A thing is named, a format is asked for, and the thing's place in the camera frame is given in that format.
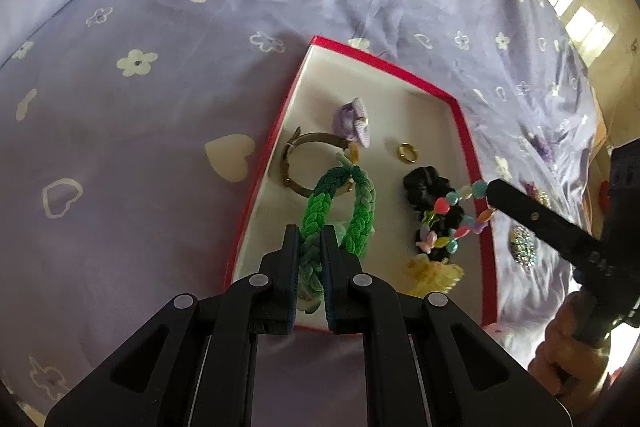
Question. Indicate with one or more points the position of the person's right hand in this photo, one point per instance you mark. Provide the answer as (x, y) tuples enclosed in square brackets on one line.
[(565, 357)]

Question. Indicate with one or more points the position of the silver rhinestone hair clip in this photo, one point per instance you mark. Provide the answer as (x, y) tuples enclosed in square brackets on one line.
[(542, 198)]

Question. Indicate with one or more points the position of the yellow hair claw clip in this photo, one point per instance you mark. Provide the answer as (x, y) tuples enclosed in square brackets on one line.
[(435, 276)]

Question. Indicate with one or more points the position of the red cardboard box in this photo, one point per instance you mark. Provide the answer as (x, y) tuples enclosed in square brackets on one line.
[(400, 107)]

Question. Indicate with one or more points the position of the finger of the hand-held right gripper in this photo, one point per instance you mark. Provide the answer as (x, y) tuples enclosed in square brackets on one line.
[(545, 222)]

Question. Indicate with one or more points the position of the black scrunchie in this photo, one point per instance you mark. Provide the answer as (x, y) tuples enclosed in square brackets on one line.
[(425, 183)]

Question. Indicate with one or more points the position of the sparkly rhinestone hair piece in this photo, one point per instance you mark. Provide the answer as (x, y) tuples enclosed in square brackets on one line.
[(522, 241)]

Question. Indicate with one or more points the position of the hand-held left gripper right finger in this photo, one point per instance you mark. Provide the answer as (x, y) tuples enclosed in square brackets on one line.
[(327, 272)]

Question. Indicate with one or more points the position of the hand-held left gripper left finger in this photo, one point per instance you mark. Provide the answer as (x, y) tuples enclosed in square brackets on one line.
[(294, 267)]

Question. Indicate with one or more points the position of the purple bow hair clip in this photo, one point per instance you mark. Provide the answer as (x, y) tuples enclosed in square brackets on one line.
[(356, 123)]

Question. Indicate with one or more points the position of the purple floral bed sheet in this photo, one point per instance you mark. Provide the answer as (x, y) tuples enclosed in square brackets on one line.
[(150, 157)]

